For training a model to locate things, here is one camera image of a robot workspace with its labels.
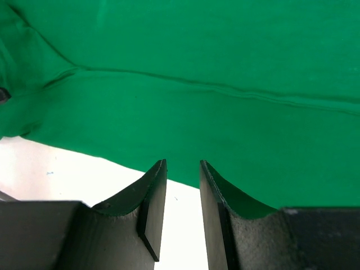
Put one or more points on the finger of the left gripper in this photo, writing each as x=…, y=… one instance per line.
x=4, y=95

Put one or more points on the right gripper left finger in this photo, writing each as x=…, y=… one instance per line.
x=121, y=232

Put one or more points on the green t shirt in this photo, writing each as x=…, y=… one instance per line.
x=265, y=91

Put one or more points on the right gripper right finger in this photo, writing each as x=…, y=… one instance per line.
x=244, y=233

